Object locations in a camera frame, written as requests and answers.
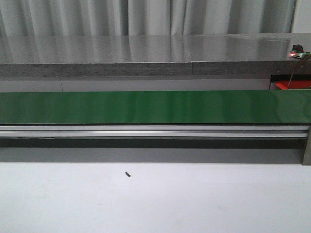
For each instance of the green conveyor belt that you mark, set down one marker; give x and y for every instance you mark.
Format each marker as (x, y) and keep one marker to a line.
(157, 107)

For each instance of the grey stone counter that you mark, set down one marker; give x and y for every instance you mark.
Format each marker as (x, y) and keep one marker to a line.
(155, 55)

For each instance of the red plastic tray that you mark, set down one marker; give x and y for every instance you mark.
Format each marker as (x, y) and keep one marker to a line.
(293, 85)

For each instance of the small green circuit board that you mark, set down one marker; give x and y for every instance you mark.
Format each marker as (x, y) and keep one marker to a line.
(300, 55)

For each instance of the small black sensor module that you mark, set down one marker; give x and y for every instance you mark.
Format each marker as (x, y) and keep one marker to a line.
(297, 48)

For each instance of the white curtain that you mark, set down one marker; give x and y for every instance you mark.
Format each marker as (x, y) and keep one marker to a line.
(144, 17)

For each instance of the aluminium conveyor frame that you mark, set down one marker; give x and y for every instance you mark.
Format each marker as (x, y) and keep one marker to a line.
(188, 143)

